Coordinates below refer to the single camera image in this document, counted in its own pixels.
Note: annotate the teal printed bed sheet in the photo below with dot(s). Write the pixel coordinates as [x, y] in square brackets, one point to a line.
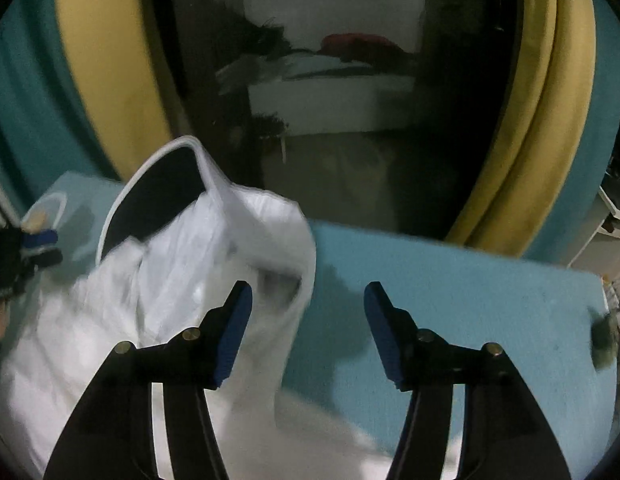
[465, 285]

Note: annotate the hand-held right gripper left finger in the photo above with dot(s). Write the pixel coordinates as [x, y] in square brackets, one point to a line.
[233, 332]

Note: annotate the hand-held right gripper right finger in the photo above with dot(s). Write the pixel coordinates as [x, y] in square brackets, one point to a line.
[385, 340]

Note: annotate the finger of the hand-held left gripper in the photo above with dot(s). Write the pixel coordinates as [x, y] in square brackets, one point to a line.
[39, 239]

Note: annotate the yellow curtain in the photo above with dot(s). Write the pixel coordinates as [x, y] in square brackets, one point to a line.
[104, 60]
[540, 110]

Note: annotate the white shelf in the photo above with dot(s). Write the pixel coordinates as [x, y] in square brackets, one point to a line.
[607, 230]

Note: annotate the dark fuzzy object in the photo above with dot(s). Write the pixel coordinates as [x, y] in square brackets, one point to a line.
[605, 340]

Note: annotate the teal curtain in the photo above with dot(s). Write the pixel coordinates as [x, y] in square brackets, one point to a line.
[600, 135]
[29, 85]

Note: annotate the dark glass window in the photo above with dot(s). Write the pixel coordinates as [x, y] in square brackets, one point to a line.
[340, 170]

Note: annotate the white garment with dark collar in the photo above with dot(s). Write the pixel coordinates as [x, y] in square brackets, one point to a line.
[189, 260]

